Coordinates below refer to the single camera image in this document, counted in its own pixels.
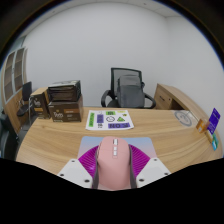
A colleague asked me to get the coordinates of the black flat box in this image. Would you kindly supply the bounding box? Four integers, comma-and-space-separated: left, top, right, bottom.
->
47, 79, 82, 102

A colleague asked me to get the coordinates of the wide brown cardboard box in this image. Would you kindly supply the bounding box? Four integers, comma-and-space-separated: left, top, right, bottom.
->
47, 94, 84, 123

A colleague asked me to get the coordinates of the wooden side desk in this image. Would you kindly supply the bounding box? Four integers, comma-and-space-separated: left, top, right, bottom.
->
153, 83, 208, 121

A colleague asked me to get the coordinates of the white sticker sheet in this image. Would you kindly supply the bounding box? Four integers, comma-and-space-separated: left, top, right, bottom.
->
85, 109, 135, 131

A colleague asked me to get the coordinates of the small black chair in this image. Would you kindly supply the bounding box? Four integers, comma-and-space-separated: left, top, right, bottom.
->
16, 80, 36, 126

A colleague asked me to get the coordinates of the wooden shelf cabinet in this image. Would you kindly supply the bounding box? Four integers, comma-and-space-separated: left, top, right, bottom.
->
0, 46, 33, 134

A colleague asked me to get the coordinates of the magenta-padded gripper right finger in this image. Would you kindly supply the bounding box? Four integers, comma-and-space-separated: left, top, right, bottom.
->
128, 143, 172, 188

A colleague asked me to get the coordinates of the paper with round print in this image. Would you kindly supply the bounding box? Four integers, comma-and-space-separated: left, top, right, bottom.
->
173, 109, 198, 128

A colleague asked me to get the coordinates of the small orange box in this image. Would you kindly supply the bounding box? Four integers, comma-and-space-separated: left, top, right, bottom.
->
195, 118, 211, 134

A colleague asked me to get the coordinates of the pink and blue mouse pad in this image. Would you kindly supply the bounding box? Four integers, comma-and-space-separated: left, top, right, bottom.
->
77, 135, 158, 163

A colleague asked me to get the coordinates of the pink computer mouse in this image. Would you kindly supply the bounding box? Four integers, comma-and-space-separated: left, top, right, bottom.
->
95, 136, 133, 191

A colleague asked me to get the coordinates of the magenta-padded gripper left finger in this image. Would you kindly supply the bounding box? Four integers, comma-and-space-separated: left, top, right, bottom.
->
57, 143, 101, 190

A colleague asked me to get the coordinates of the black leather armchair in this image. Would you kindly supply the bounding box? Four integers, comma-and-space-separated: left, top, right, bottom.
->
0, 113, 21, 159

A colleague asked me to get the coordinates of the grey backpack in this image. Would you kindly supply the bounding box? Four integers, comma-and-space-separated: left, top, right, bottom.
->
116, 74, 146, 109

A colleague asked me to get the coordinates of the small teal card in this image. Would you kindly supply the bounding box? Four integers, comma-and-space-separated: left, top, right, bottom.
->
210, 133, 220, 152

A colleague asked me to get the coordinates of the black mesh office chair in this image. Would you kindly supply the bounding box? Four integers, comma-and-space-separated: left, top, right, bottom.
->
100, 67, 157, 110

